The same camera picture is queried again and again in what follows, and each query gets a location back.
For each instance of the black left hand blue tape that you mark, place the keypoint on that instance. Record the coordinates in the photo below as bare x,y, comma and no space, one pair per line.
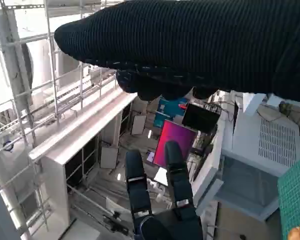
180,225

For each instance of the black knitted gloved right hand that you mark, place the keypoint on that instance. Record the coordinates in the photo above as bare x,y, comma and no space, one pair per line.
190,45

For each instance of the white articulated stand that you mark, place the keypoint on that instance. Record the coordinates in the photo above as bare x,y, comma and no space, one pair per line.
161,192

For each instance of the white flat tablet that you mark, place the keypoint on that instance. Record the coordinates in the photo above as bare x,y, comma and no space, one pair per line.
161,176

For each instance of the teal poster board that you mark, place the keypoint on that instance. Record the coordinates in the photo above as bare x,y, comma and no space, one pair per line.
170,110

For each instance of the black dark monitor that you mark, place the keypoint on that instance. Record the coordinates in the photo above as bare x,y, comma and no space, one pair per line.
201,117

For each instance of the monitor with purple red screen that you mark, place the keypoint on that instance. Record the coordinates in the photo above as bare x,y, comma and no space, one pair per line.
175,135

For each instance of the white rectangular panel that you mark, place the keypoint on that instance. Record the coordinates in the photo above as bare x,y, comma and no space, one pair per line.
109,157
138,125

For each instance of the green cutting mat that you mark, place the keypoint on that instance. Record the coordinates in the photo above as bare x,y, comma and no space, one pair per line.
296,197

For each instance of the white mesh cabinet louvred side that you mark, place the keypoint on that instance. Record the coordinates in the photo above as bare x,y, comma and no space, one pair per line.
277,140

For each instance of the long white shelf unit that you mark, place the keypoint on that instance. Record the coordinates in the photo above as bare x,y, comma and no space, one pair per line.
90,130

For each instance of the blue round clamp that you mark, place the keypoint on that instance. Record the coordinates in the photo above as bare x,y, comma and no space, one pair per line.
8,146

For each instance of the white metal scaffold frame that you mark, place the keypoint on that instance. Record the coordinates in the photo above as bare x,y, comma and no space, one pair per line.
15,50

